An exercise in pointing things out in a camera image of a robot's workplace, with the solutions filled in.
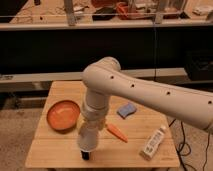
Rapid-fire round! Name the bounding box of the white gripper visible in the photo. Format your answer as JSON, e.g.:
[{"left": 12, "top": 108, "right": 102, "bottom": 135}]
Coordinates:
[{"left": 77, "top": 115, "right": 106, "bottom": 133}]

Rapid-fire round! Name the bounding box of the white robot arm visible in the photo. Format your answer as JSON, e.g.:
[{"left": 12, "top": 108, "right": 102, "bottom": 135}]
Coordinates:
[{"left": 82, "top": 57, "right": 213, "bottom": 134}]

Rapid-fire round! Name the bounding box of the orange toy carrot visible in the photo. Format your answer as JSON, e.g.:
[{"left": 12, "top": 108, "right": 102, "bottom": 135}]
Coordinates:
[{"left": 106, "top": 124, "right": 128, "bottom": 143}]

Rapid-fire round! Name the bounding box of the orange bowl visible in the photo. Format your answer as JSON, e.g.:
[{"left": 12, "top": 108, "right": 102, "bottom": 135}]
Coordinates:
[{"left": 46, "top": 100, "right": 80, "bottom": 131}]

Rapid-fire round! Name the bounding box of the blue sponge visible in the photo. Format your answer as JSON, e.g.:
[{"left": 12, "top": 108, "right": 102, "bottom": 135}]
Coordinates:
[{"left": 117, "top": 103, "right": 137, "bottom": 119}]

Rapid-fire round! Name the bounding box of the wooden table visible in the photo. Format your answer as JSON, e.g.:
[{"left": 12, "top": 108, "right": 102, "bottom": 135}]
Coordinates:
[{"left": 24, "top": 80, "right": 181, "bottom": 170}]

